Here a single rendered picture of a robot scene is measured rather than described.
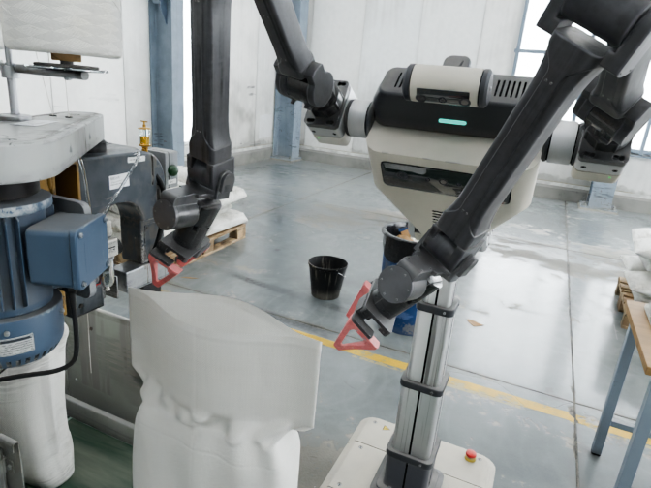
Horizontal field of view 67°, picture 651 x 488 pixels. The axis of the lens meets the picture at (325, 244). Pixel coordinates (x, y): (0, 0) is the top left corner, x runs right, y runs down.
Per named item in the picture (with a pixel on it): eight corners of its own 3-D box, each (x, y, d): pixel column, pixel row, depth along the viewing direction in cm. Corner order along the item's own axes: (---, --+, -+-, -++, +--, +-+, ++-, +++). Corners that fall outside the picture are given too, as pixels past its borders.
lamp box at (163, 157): (178, 186, 125) (177, 150, 122) (166, 189, 121) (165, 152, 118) (155, 182, 128) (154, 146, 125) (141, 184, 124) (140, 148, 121)
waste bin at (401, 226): (448, 317, 353) (463, 229, 333) (431, 348, 308) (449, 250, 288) (384, 300, 371) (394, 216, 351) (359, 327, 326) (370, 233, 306)
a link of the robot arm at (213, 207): (230, 203, 96) (210, 185, 98) (204, 206, 90) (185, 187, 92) (214, 229, 99) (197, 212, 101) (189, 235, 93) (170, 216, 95)
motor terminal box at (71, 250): (113, 281, 80) (109, 212, 77) (85, 309, 70) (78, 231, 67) (61, 277, 80) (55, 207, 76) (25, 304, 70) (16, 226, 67)
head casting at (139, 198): (167, 257, 126) (165, 138, 117) (86, 289, 105) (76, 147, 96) (81, 233, 138) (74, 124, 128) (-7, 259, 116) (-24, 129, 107)
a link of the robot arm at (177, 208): (237, 171, 92) (203, 156, 96) (193, 174, 83) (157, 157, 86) (224, 230, 96) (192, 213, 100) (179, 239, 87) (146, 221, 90)
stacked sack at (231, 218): (250, 225, 482) (251, 209, 478) (207, 242, 424) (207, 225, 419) (214, 217, 498) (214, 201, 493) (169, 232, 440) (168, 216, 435)
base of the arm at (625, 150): (588, 106, 100) (576, 161, 98) (596, 83, 92) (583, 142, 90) (636, 110, 96) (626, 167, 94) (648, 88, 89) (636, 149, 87)
